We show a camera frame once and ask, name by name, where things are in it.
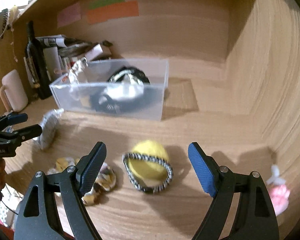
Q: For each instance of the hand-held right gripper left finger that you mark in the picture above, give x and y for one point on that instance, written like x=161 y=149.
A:
x=92 y=171

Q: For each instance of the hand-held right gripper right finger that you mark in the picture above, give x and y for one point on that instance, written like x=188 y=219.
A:
x=202 y=172

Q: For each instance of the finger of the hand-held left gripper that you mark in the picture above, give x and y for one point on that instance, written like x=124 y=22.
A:
x=15 y=118
x=27 y=130

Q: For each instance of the grey knitted pouch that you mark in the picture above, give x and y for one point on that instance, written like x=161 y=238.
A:
x=48 y=130

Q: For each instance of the black white braided band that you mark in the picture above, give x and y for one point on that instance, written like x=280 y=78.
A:
x=150 y=158

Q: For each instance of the yellow soft ball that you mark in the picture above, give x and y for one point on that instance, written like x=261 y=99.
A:
x=147 y=168

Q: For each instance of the clear plastic box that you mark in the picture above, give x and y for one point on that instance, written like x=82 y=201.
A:
x=155 y=101

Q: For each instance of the person's left hand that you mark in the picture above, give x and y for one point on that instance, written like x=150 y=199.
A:
x=0 y=173

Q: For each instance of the tiger plush toy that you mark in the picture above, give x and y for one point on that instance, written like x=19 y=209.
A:
x=106 y=177

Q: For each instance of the pink mug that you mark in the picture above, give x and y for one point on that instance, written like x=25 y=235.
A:
x=13 y=90

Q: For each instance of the floral patterned cloth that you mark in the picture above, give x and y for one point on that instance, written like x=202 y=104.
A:
x=8 y=205

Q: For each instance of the dark wine bottle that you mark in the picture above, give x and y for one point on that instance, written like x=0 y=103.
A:
x=36 y=62

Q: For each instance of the white cylinder can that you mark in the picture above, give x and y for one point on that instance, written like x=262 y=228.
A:
x=51 y=60

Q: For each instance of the clear crumpled plastic wrap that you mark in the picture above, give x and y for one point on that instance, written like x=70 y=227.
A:
x=76 y=68

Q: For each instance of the pink plush toy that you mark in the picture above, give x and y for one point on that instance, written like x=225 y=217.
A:
x=280 y=195

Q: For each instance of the stack of magazines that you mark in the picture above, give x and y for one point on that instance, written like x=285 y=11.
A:
x=55 y=41

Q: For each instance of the black white cloth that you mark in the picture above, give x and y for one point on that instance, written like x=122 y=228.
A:
x=125 y=90

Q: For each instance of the hanging fabric garland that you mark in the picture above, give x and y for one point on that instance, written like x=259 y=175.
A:
x=1 y=22

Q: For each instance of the small cardboard box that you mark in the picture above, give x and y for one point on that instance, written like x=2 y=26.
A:
x=98 y=51

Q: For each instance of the pink sticky note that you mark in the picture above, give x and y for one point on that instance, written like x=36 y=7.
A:
x=68 y=15

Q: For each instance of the green sticky note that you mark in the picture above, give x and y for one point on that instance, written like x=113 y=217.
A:
x=106 y=2

